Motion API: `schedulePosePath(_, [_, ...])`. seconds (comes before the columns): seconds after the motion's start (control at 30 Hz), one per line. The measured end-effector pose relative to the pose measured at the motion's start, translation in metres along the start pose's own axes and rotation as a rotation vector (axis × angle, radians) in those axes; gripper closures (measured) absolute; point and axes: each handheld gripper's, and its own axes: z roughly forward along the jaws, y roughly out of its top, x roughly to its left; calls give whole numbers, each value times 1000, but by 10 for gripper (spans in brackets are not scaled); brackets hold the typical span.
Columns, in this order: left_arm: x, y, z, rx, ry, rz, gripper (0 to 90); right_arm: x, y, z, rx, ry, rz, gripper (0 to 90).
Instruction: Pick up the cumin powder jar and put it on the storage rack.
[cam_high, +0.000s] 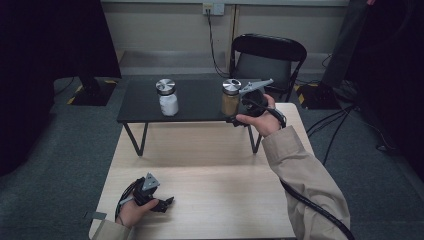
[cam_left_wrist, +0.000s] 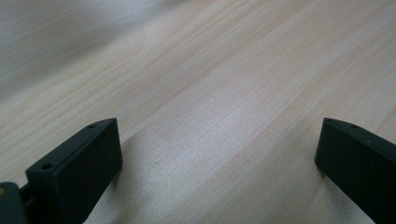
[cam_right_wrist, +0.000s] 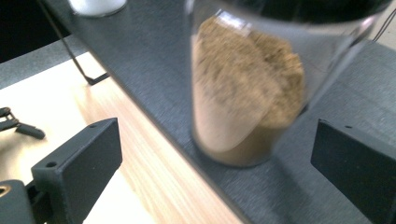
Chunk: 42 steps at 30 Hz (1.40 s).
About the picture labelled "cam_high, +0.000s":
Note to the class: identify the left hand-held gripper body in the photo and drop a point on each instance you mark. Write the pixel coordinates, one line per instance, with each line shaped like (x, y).
(146, 191)

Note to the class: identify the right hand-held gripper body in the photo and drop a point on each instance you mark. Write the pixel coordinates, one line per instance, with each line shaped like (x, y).
(255, 100)

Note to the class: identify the brown powder jar silver lid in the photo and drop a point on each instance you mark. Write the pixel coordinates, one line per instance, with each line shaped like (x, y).
(230, 103)

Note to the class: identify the black shelf with metal legs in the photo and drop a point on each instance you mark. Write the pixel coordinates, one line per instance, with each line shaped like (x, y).
(196, 100)

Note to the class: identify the white powder jar silver lid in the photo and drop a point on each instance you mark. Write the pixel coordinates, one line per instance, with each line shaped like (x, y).
(168, 103)

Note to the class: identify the person's right hand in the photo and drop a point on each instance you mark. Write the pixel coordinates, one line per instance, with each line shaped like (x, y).
(263, 123)

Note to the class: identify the person's left hand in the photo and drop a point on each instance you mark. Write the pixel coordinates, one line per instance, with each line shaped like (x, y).
(133, 213)

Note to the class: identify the black folding chair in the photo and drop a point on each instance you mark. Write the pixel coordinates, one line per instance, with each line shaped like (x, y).
(266, 63)

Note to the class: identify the grey tape piece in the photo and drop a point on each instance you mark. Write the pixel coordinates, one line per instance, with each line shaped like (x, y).
(96, 215)

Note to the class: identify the black stand base yellow stripes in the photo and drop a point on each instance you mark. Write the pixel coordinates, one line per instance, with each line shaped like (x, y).
(96, 96)
(316, 98)

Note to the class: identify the black curtain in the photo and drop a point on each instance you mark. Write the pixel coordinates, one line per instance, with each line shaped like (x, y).
(393, 66)
(40, 66)

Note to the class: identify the white wall socket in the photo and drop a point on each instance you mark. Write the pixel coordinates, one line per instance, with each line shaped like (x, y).
(215, 9)

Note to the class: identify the grey stand post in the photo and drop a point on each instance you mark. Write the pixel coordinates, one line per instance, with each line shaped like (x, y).
(345, 43)

